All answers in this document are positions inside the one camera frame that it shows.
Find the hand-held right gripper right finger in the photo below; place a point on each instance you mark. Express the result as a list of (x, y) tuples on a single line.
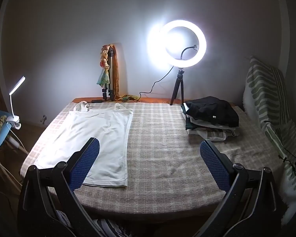
[(215, 163)]

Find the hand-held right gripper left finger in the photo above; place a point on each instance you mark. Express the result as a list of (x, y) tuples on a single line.
[(86, 161)]

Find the white tank top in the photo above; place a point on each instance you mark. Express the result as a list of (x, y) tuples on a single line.
[(101, 130)]

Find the stack of folded clothes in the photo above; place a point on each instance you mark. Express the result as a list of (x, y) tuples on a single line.
[(212, 132)]

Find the dark green folded garment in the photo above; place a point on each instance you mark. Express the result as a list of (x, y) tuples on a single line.
[(189, 126)]

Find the black folded garment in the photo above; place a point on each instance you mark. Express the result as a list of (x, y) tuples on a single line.
[(212, 109)]

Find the beige plaid blanket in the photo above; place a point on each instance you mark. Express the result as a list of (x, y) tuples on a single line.
[(162, 153)]

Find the striped cloth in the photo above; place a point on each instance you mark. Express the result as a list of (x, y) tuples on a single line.
[(113, 228)]

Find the white clip desk lamp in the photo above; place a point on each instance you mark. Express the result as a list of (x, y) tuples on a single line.
[(13, 121)]

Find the colourful printed cloth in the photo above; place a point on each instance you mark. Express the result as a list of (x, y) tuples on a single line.
[(104, 76)]

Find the green striped white cushion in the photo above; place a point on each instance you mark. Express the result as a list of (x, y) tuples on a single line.
[(264, 88)]

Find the blue chair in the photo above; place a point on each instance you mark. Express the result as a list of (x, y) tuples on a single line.
[(1, 138)]

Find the orange scarf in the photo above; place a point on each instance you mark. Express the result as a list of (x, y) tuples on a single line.
[(116, 74)]

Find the folded silver tripod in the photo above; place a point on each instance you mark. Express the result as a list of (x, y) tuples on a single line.
[(110, 69)]

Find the black gooseneck phone holder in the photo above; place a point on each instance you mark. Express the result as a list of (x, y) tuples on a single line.
[(185, 50)]

